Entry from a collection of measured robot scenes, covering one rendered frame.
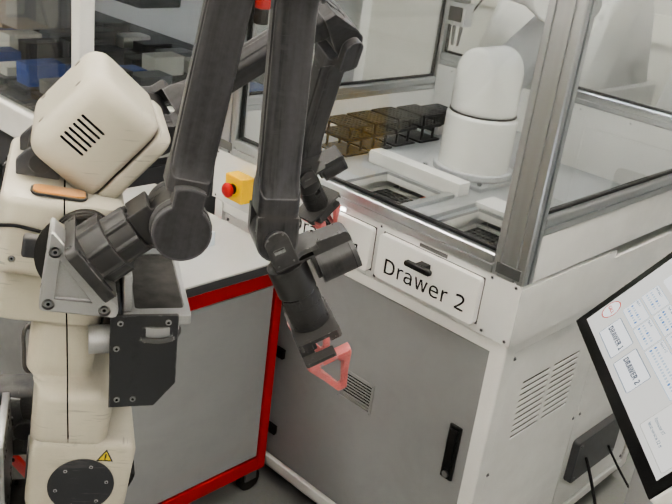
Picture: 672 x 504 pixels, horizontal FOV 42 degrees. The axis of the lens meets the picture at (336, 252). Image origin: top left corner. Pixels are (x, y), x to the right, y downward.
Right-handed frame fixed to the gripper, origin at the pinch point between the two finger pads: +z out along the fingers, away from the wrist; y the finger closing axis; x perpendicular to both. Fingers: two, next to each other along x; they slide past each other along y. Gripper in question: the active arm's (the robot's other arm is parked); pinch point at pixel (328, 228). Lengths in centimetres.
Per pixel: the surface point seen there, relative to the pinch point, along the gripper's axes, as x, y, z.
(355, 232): -6.3, 2.5, 1.0
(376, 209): -10.5, 7.8, -3.9
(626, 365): -85, -8, -18
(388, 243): -16.7, 3.1, 0.1
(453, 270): -35.6, 3.6, -0.3
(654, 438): -97, -21, -26
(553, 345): -50, 13, 30
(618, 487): -52, 25, 128
